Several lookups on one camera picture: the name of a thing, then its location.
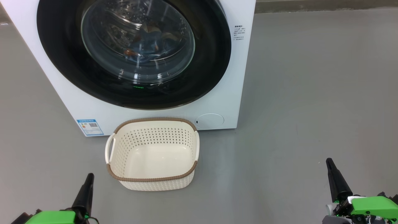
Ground cream perforated laundry basket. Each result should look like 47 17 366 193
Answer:
105 117 200 191

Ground dark round washing machine door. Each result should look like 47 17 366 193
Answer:
36 0 232 110

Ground blue cartoon print clothes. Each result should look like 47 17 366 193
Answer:
123 25 184 61

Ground round white filter cover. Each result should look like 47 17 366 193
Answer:
195 113 224 129

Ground stainless steel washer drum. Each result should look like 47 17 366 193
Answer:
81 0 196 84

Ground small instruction text label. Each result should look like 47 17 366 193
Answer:
234 26 247 41

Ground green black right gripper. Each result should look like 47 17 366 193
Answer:
322 158 398 224

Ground white front-load washing machine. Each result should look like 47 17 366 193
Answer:
0 0 256 137

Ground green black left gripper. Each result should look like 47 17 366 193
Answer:
11 173 100 224

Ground blue energy label sticker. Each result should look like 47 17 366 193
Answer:
76 119 104 136

